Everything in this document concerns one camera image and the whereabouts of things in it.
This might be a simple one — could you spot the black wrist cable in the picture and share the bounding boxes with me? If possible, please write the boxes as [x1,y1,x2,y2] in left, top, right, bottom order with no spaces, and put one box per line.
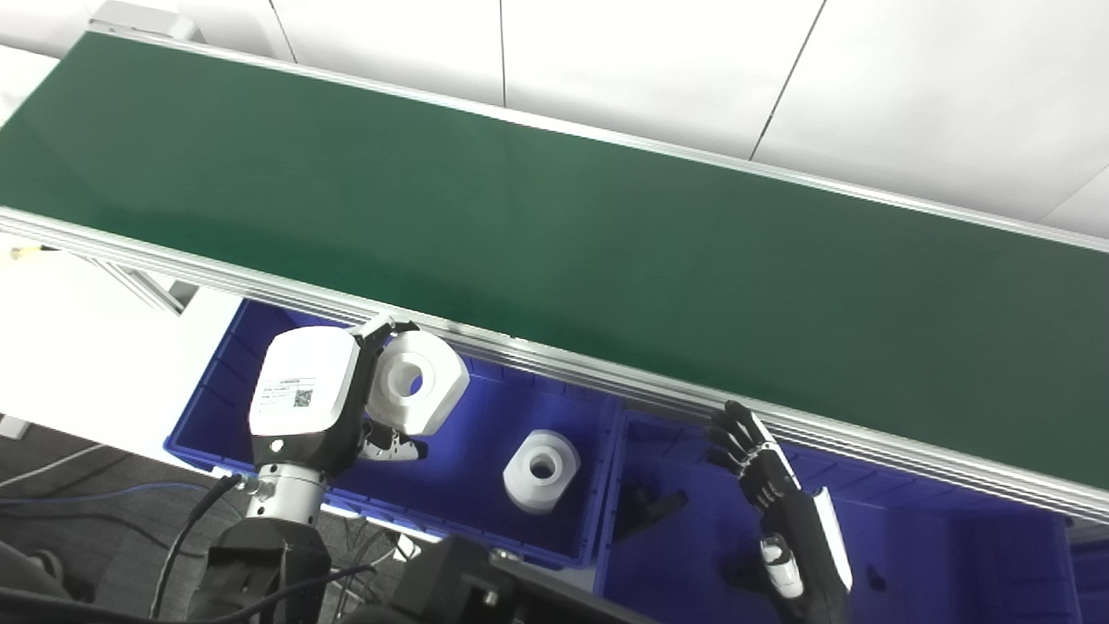
[152,472,261,621]

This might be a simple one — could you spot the white rounded block two holes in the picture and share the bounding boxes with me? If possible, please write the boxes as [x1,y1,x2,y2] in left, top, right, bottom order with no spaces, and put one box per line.
[366,332,470,437]

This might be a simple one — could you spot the blue floor cable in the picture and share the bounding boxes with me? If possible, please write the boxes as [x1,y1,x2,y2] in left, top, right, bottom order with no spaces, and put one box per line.
[0,481,222,514]

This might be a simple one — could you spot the white hexagonal part with hole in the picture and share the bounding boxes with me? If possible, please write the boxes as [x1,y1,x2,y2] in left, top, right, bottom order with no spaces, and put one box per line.
[503,429,581,516]

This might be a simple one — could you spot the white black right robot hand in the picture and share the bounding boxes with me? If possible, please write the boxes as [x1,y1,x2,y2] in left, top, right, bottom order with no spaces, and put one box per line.
[706,400,854,624]

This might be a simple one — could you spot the green conveyor belt aluminium frame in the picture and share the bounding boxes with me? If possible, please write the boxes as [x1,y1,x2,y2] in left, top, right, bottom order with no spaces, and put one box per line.
[0,0,1109,525]

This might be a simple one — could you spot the black bracket part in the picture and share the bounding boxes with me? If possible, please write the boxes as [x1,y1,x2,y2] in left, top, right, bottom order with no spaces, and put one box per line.
[615,487,690,543]

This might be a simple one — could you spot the blue plastic bin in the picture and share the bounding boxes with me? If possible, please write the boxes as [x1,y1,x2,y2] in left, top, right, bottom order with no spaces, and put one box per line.
[598,407,1084,624]
[1070,537,1109,624]
[165,297,620,570]

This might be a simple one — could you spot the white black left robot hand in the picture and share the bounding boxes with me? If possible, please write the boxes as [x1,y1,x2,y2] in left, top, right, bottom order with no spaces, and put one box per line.
[249,314,430,475]

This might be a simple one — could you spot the white floor cable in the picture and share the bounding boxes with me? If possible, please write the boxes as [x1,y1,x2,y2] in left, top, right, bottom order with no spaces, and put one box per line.
[0,442,109,488]

